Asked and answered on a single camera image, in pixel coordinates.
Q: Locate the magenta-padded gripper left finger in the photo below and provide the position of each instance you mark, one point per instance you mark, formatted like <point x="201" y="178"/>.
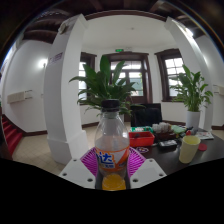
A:
<point x="78" y="173"/>

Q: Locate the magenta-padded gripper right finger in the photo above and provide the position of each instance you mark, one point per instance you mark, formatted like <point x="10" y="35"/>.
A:
<point x="146" y="173"/>

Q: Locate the orange soda plastic bottle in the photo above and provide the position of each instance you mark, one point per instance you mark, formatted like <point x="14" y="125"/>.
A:
<point x="112" y="146"/>

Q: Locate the round printed sticker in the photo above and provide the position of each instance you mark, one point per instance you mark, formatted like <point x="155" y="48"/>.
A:
<point x="142" y="150"/>

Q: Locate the red plastic basket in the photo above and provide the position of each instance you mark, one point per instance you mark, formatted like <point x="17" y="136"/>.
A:
<point x="141" y="139"/>

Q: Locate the small black case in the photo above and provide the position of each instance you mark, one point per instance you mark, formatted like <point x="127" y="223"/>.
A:
<point x="167" y="144"/>

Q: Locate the green white pack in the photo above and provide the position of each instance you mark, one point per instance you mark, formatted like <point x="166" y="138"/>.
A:
<point x="141" y="129"/>

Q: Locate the dark box of small packets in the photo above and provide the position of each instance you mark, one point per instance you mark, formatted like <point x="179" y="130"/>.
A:
<point x="162" y="131"/>

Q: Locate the pale yellow cup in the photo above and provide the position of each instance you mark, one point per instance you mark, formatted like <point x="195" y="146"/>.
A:
<point x="188" y="150"/>

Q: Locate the green folded cloth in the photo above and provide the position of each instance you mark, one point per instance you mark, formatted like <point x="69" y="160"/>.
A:
<point x="178" y="129"/>

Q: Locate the black chair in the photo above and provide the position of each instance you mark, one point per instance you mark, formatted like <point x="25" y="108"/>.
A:
<point x="146" y="116"/>

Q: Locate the small red round object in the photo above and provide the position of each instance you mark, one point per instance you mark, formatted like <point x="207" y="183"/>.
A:
<point x="188" y="132"/>

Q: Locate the flat round red coaster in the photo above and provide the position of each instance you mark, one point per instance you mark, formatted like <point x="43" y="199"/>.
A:
<point x="203" y="147"/>

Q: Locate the small grey round object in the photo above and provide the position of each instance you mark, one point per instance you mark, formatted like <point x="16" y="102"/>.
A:
<point x="195" y="130"/>

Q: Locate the printed paper brochure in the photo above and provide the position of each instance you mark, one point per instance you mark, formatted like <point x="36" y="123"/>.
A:
<point x="205" y="135"/>

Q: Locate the red carpeted staircase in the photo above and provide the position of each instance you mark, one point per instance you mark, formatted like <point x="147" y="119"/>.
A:
<point x="11" y="135"/>

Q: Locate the potted plant in white pot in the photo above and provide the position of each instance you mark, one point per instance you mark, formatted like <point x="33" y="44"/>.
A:
<point x="100" y="83"/>
<point x="192" y="93"/>

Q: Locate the dark wooden double door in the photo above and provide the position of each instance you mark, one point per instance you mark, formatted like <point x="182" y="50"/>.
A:
<point x="141" y="80"/>

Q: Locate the dark framed window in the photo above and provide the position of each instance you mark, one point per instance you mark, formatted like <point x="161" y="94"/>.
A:
<point x="173" y="66"/>
<point x="87" y="60"/>

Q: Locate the green exit sign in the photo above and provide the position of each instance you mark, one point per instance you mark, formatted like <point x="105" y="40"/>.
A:
<point x="119" y="50"/>

